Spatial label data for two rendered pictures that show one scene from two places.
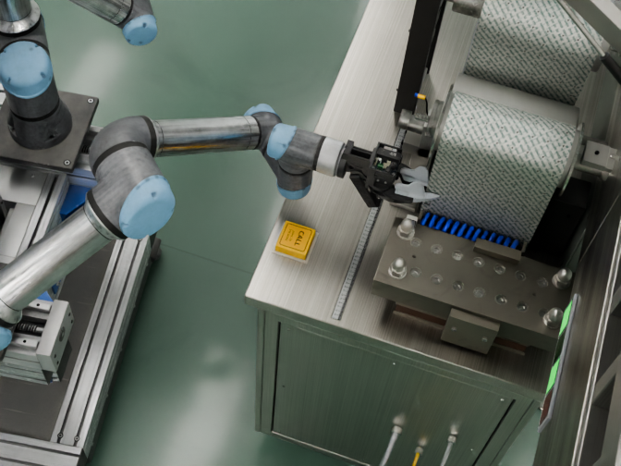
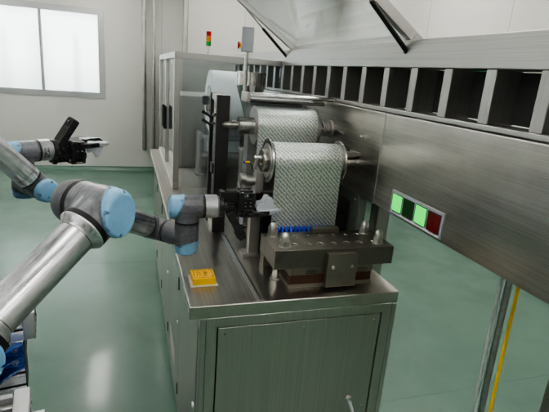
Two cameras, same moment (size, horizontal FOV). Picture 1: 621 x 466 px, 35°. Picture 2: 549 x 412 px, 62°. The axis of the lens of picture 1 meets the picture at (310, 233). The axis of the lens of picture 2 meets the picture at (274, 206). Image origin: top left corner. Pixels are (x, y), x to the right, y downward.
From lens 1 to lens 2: 1.35 m
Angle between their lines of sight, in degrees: 49
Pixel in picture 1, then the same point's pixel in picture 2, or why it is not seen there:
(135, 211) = (113, 199)
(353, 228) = (231, 268)
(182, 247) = not seen: outside the picture
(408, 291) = (298, 250)
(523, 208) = (327, 196)
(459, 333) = (336, 270)
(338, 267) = (238, 282)
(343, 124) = not seen: hidden behind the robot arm
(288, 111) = (108, 353)
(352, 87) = not seen: hidden behind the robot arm
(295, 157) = (191, 206)
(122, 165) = (89, 185)
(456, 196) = (290, 205)
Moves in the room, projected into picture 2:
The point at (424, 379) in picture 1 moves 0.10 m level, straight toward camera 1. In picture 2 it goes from (324, 332) to (335, 351)
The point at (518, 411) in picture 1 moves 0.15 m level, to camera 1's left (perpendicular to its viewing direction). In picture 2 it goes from (385, 325) to (349, 336)
